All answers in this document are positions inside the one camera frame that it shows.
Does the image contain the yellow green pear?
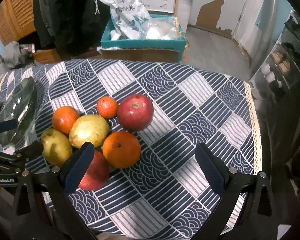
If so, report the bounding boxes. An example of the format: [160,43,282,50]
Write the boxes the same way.
[69,114,110,148]

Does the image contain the brown cardboard box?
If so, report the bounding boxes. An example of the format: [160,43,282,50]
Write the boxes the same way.
[100,49,180,63]

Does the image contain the teal cardboard box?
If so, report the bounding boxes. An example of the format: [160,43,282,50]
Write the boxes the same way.
[97,14,189,60]

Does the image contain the large orange front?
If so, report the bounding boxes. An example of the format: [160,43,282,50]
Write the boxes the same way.
[102,131,141,169]

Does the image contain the blue white patterned tablecloth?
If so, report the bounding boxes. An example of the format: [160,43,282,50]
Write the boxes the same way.
[0,60,261,239]

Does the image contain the yellow green mango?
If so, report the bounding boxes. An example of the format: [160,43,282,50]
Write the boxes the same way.
[40,128,72,167]

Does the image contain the black hanging clothes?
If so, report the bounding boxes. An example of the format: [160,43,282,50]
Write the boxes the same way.
[33,0,110,59]

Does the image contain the large dark red apple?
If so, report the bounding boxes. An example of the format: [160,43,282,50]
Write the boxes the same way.
[116,94,154,131]

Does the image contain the shoe rack with shoes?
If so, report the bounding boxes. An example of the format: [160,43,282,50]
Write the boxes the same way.
[249,11,300,106]

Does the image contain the clear plastic bag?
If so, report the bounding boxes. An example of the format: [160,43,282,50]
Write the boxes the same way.
[138,16,181,40]

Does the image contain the small orange tangerine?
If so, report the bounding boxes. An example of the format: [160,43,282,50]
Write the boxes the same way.
[97,96,118,119]

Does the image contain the red apple front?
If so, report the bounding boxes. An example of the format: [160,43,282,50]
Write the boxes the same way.
[78,150,109,191]

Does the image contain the grey clothes pile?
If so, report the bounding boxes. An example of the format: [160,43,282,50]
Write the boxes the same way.
[1,41,36,69]

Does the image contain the wooden louvered cabinet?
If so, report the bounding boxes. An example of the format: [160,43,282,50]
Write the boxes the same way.
[0,0,36,45]

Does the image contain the dark glass bowl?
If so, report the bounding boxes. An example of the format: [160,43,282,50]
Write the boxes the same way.
[0,77,37,147]

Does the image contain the white blue printed bag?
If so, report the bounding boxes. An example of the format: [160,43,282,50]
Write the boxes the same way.
[95,0,151,41]

